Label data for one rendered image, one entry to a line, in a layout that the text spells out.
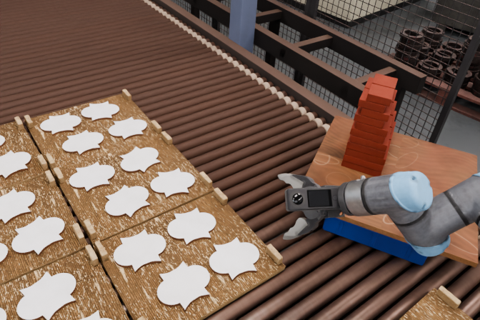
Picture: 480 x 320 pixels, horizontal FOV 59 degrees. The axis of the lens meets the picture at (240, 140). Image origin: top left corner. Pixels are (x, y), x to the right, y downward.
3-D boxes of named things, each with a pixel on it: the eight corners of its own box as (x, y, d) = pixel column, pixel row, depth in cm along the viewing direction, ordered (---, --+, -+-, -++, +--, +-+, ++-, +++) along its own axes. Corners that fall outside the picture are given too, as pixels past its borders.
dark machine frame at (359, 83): (371, 226, 258) (427, 75, 197) (326, 254, 239) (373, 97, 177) (147, 41, 443) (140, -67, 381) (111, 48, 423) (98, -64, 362)
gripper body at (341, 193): (324, 219, 101) (369, 216, 92) (300, 221, 95) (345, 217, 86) (321, 187, 102) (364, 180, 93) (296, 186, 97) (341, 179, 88)
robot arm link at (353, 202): (363, 216, 83) (358, 173, 85) (343, 217, 86) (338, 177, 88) (383, 214, 88) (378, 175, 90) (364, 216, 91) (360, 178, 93)
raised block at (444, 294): (458, 307, 111) (462, 301, 110) (454, 311, 110) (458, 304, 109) (438, 290, 115) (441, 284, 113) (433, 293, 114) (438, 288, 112)
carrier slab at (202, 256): (285, 269, 119) (287, 259, 116) (150, 352, 98) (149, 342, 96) (216, 193, 141) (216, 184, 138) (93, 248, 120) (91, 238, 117)
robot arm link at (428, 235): (476, 240, 82) (451, 201, 78) (422, 266, 85) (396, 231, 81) (458, 215, 89) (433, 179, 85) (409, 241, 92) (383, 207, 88)
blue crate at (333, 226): (432, 200, 145) (442, 178, 139) (424, 268, 122) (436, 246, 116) (342, 171, 154) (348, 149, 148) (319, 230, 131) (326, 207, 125)
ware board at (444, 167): (475, 159, 148) (477, 155, 147) (475, 268, 111) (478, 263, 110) (334, 118, 163) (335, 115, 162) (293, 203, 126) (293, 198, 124)
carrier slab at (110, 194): (214, 192, 141) (215, 182, 139) (93, 246, 121) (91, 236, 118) (163, 137, 163) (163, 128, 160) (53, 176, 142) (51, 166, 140)
